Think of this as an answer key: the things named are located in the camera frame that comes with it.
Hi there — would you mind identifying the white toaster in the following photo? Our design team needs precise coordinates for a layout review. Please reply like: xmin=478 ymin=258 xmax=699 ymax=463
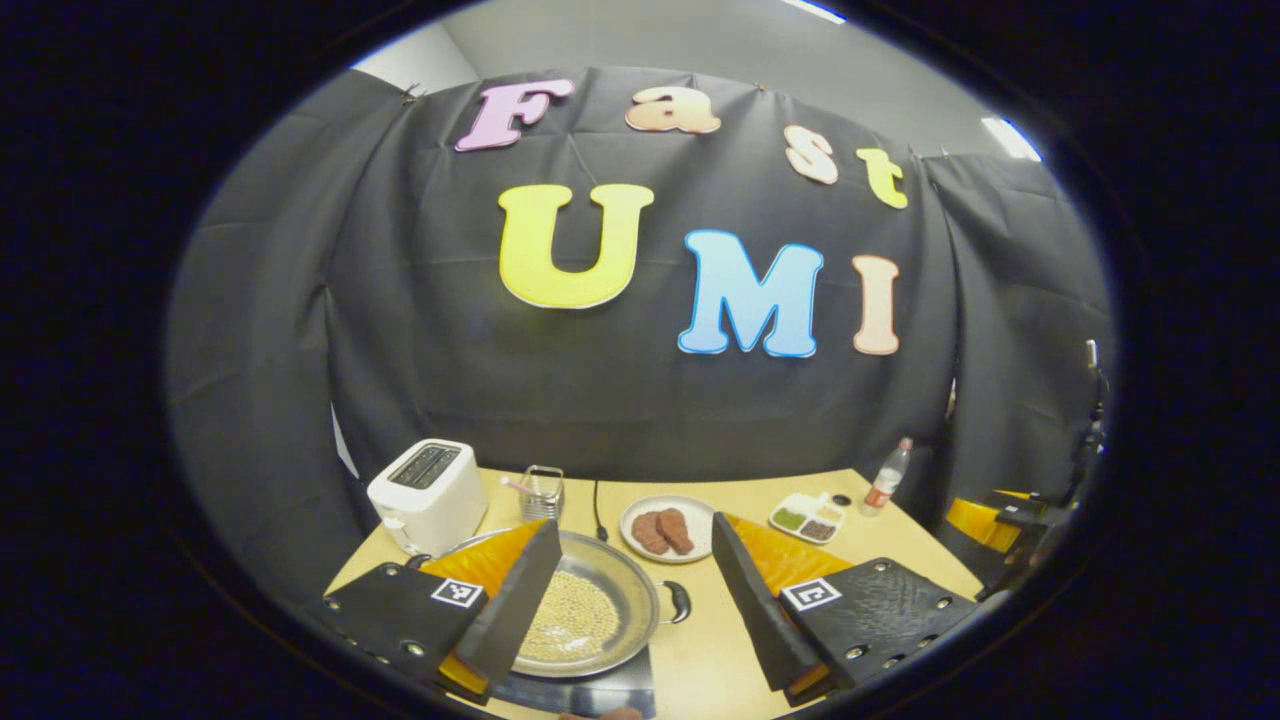
xmin=367 ymin=439 xmax=488 ymax=558

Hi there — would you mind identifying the pile of soybeans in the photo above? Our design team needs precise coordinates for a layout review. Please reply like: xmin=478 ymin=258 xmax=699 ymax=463
xmin=518 ymin=570 xmax=621 ymax=663

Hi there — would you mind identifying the steel pot with black handles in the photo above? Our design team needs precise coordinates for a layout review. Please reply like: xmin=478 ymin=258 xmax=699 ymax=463
xmin=440 ymin=528 xmax=693 ymax=679

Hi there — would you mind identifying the clear water bottle red label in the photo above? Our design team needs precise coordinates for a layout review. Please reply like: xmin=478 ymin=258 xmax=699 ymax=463
xmin=862 ymin=437 xmax=914 ymax=517

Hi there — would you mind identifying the white divided dish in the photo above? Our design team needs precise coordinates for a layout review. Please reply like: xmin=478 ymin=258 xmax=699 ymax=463
xmin=768 ymin=492 xmax=848 ymax=545

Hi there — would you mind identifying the black induction cooktop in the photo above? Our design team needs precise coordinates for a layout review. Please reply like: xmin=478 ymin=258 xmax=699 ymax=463
xmin=490 ymin=645 xmax=658 ymax=719

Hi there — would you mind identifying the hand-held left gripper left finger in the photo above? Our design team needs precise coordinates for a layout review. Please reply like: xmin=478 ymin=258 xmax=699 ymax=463
xmin=320 ymin=518 xmax=564 ymax=701

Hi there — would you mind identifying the small wire mesh basket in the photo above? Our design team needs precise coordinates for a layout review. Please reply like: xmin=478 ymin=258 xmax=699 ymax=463
xmin=520 ymin=465 xmax=566 ymax=523

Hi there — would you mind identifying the black backdrop cloth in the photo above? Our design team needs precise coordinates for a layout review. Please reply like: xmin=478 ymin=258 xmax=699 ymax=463
xmin=165 ymin=65 xmax=1116 ymax=601

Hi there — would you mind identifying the round white plate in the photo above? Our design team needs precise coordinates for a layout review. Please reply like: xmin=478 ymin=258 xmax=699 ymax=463
xmin=619 ymin=495 xmax=717 ymax=564

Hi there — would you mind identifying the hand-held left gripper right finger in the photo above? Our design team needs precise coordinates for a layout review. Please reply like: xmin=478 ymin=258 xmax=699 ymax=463
xmin=710 ymin=512 xmax=979 ymax=706

